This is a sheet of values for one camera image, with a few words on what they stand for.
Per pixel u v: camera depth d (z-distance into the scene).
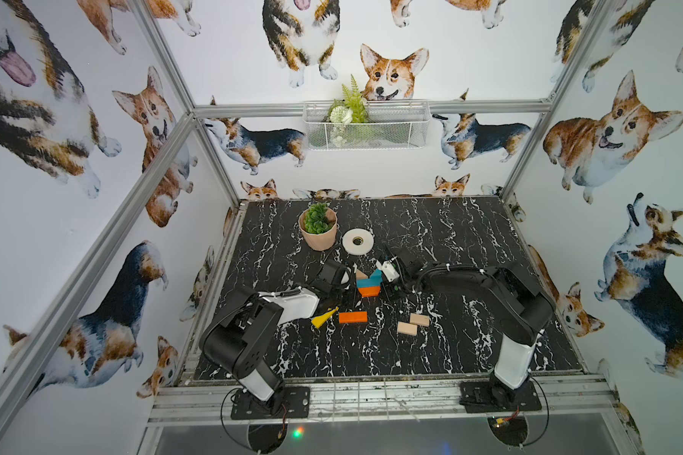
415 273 0.73
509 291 0.50
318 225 0.95
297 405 0.74
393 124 0.92
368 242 1.07
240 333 0.46
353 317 0.87
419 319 0.88
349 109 0.82
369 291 0.92
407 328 0.86
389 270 0.86
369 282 0.95
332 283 0.73
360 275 0.96
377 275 0.94
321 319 0.87
